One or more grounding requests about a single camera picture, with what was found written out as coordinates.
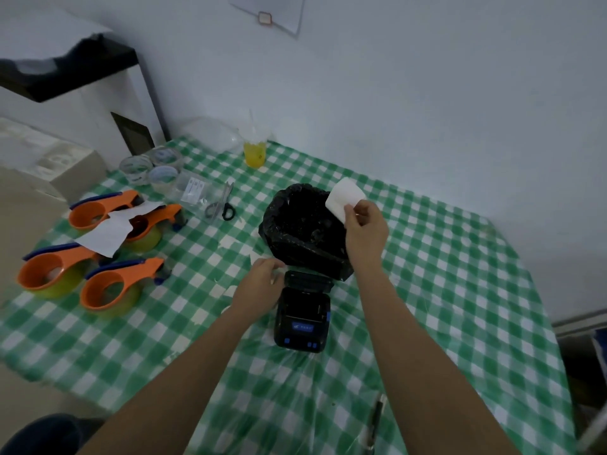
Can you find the person's left hand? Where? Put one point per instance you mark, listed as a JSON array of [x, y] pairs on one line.
[[256, 291]]

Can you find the person's right hand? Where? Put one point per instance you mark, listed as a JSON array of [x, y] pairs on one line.
[[366, 239]]

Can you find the person's left fingers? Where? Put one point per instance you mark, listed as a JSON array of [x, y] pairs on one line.
[[271, 266]]

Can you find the person's right thumb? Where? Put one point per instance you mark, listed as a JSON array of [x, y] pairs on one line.
[[351, 216]]

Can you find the white paper label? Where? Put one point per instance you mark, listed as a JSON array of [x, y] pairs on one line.
[[342, 196]]

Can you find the person's right forearm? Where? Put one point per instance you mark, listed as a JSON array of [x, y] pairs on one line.
[[417, 364]]

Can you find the person's left forearm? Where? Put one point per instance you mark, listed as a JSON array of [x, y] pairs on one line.
[[180, 388]]

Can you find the small white label scrap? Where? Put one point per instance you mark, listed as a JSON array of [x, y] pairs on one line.
[[230, 291], [256, 257]]

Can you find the black bin with bag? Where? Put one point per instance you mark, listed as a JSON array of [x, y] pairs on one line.
[[301, 232]]

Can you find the black label printer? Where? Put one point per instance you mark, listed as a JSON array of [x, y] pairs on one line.
[[303, 317]]

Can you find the clear bag with white label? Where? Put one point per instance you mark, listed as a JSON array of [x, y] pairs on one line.
[[193, 190]]

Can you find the plastic cup with yellow drink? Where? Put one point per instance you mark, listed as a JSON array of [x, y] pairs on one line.
[[255, 151]]

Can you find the orange tape dispenser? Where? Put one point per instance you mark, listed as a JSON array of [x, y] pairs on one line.
[[111, 286], [47, 272], [92, 213], [151, 227]]

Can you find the clear tape roll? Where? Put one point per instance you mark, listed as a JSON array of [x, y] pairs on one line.
[[135, 169], [163, 179], [167, 156]]

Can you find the clear plastic bag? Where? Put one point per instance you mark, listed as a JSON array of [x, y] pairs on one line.
[[211, 133]]

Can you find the green white checked tablecloth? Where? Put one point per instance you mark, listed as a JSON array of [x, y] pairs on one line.
[[474, 303]]

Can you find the white paper sheet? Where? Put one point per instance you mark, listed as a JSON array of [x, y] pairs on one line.
[[106, 234]]

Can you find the dark pen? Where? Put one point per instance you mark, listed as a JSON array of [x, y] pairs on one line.
[[375, 419]]

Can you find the beige cardboard box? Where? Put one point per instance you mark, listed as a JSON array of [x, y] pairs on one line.
[[45, 158]]

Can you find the white cabinet with black top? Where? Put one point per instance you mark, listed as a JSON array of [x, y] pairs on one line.
[[90, 89]]

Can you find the person's dark trouser leg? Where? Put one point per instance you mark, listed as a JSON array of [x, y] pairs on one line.
[[42, 435]]

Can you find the white paper on wall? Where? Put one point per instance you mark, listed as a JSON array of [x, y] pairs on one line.
[[277, 9]]

